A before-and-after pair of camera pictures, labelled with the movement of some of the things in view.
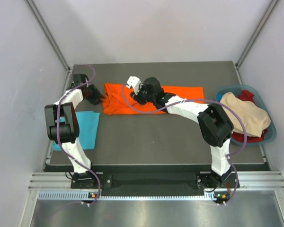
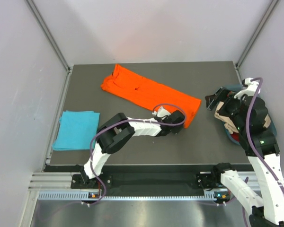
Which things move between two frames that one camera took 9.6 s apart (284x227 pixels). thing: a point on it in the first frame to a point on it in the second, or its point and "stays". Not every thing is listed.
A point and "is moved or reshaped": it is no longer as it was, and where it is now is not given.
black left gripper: [96, 100] to [178, 128]
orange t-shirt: [113, 103] is moved or reshaped
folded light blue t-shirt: [88, 123] stays
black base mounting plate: [154, 183] stays
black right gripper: [137, 96] to [222, 94]
